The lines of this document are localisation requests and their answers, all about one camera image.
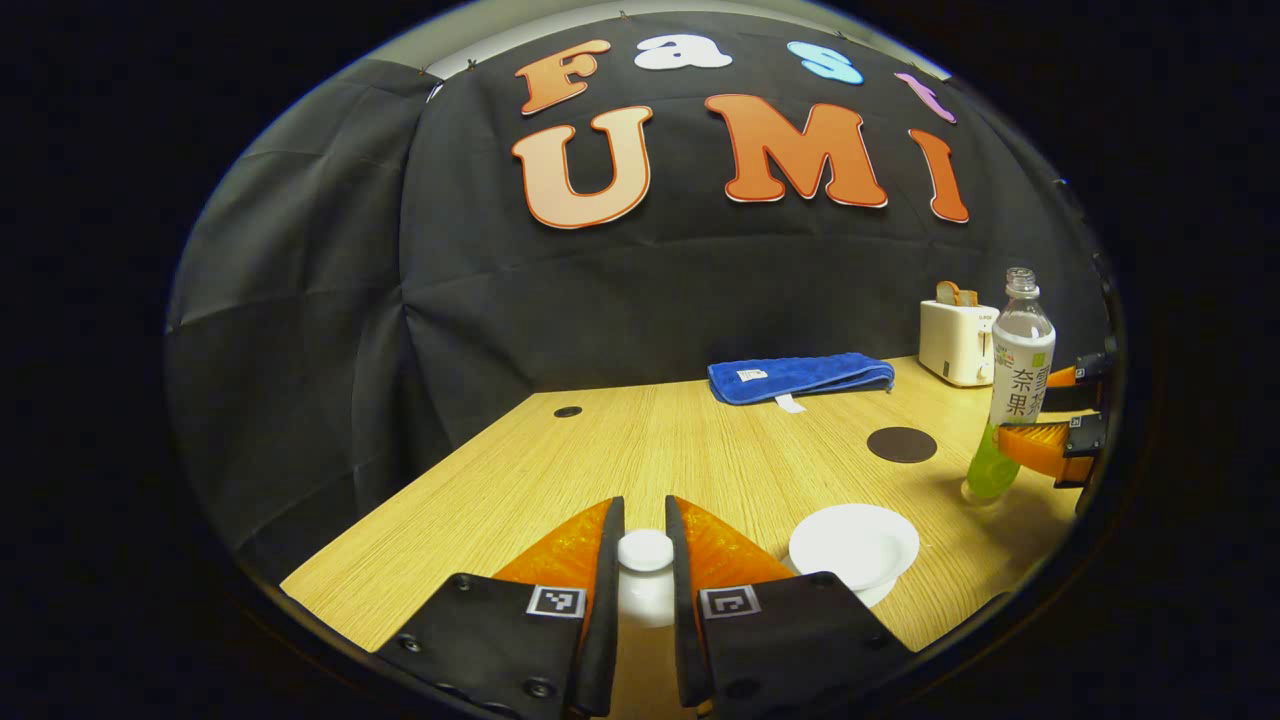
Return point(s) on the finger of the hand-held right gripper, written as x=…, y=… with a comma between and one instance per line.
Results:
x=1040, y=448
x=1085, y=395

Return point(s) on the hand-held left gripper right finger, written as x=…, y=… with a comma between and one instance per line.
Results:
x=683, y=620

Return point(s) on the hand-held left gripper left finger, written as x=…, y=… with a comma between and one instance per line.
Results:
x=605, y=620

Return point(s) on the clear water bottle green label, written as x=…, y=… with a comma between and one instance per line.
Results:
x=1020, y=370

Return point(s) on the dark round coaster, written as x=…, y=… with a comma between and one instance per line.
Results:
x=902, y=445

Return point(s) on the white teacup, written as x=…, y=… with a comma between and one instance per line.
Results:
x=855, y=545

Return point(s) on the white toaster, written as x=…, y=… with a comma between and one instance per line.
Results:
x=950, y=345

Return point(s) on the white saucer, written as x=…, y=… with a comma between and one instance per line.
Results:
x=878, y=597

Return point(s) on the blue folded towel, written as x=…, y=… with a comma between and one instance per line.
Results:
x=800, y=375

